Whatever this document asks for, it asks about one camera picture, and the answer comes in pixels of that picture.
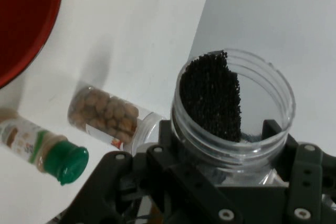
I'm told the green-capped spice bottle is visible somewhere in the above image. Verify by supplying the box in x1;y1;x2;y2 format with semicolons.
0;107;89;187

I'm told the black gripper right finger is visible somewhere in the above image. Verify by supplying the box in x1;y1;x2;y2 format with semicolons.
262;118;336;224

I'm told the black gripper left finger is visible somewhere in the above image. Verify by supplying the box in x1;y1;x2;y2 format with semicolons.
59;119;245;224

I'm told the clear jar of black seeds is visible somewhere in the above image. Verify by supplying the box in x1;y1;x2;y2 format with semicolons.
170;48;297;187

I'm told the red bowl with black rim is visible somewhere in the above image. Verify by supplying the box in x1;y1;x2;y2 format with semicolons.
0;0;65;90

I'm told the white-capped jar of nuts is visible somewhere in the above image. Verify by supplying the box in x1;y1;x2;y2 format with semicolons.
67;86;166;156

